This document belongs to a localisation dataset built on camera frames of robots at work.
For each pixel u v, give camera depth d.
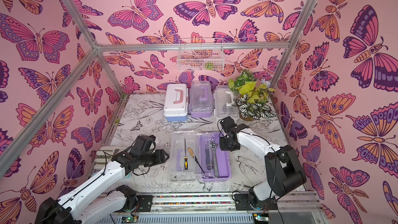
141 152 0.63
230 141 0.63
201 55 0.96
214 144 0.92
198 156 0.83
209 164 0.85
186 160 0.76
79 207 0.42
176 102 1.00
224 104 1.09
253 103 0.82
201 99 1.02
